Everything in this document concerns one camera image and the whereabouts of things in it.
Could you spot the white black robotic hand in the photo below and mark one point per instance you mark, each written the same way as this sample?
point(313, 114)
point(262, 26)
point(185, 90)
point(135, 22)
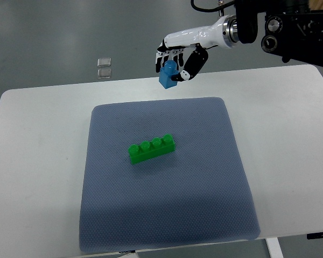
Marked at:
point(188, 48)

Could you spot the blue single-stud block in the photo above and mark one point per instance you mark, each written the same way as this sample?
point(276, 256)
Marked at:
point(166, 72)

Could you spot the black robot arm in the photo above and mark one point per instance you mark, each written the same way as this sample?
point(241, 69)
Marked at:
point(293, 29)

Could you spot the green four-stud block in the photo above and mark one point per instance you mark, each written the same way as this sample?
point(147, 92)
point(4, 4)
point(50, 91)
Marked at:
point(150, 149)

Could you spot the wooden box corner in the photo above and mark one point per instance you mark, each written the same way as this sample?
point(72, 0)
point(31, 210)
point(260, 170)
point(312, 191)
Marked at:
point(316, 4)

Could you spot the upper metal floor plate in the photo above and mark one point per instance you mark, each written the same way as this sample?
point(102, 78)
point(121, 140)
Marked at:
point(104, 62)

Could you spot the blue-grey fabric mat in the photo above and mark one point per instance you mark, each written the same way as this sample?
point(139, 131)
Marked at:
point(197, 194)

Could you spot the white table leg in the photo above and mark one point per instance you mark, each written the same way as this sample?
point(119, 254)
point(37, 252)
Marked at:
point(274, 248)

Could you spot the black table control panel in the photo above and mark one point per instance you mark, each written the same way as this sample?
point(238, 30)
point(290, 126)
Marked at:
point(313, 236)

